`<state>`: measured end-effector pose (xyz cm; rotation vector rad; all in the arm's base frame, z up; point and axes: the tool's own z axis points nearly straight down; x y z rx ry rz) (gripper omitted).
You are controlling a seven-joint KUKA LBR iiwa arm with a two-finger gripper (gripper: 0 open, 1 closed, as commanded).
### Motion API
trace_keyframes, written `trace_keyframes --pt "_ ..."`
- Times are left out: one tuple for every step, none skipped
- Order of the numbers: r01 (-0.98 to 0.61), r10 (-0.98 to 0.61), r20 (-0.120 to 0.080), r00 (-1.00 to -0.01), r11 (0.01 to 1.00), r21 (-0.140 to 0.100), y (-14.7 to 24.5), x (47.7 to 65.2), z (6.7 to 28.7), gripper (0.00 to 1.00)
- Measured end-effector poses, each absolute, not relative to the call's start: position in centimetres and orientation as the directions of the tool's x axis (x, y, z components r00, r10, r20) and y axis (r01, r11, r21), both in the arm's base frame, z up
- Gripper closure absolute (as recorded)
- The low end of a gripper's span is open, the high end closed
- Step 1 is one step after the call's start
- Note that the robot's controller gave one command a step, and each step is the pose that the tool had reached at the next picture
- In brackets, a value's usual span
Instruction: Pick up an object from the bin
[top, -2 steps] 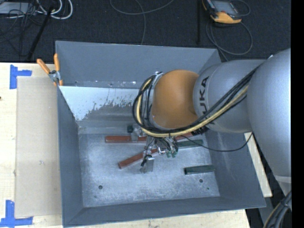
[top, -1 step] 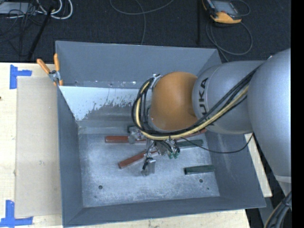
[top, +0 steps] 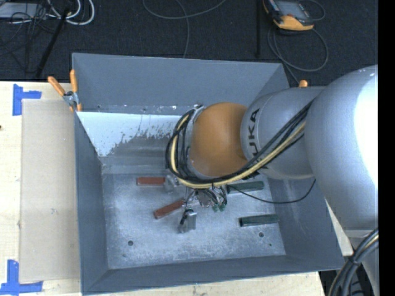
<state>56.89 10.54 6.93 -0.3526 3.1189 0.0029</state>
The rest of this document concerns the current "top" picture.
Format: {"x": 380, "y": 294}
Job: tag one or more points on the red-brown flat block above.
{"x": 168, "y": 209}
{"x": 150, "y": 181}

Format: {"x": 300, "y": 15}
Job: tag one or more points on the pale flat board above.
{"x": 46, "y": 180}

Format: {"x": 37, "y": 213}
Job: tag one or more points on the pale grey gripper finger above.
{"x": 188, "y": 222}
{"x": 171, "y": 183}

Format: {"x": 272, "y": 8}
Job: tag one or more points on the dark green flat block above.
{"x": 250, "y": 186}
{"x": 259, "y": 220}

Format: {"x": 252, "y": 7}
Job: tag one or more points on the grey metal bin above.
{"x": 148, "y": 242}

